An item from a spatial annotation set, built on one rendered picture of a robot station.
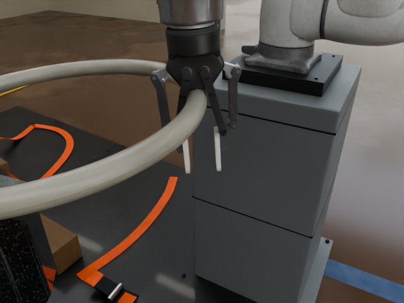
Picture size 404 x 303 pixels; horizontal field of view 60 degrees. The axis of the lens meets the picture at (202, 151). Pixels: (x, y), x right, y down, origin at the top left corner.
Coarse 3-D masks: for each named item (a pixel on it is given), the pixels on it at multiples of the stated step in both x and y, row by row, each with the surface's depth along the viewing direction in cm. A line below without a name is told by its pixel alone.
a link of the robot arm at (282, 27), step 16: (272, 0) 88; (288, 0) 86; (304, 0) 84; (320, 0) 82; (272, 16) 89; (288, 16) 87; (304, 16) 85; (320, 16) 84; (272, 32) 91; (288, 32) 89; (304, 32) 88
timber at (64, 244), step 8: (40, 216) 147; (48, 224) 143; (56, 224) 143; (48, 232) 140; (56, 232) 140; (64, 232) 140; (48, 240) 136; (56, 240) 136; (64, 240) 136; (72, 240) 137; (56, 248) 132; (64, 248) 134; (72, 248) 138; (80, 248) 142; (56, 256) 132; (64, 256) 136; (72, 256) 139; (80, 256) 143; (56, 264) 133; (64, 264) 137; (56, 272) 136
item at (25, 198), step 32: (64, 64) 71; (96, 64) 71; (128, 64) 69; (160, 64) 65; (192, 96) 49; (192, 128) 43; (128, 160) 36; (160, 160) 39; (0, 192) 32; (32, 192) 32; (64, 192) 33
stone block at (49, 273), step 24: (0, 168) 96; (24, 216) 86; (0, 240) 81; (24, 240) 87; (0, 264) 83; (24, 264) 89; (48, 264) 101; (0, 288) 85; (24, 288) 91; (48, 288) 98
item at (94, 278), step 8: (96, 272) 130; (88, 280) 127; (96, 280) 128; (104, 280) 129; (96, 288) 126; (104, 288) 127; (112, 288) 127; (120, 288) 128; (104, 296) 127; (112, 296) 125; (120, 296) 127; (128, 296) 126; (136, 296) 127
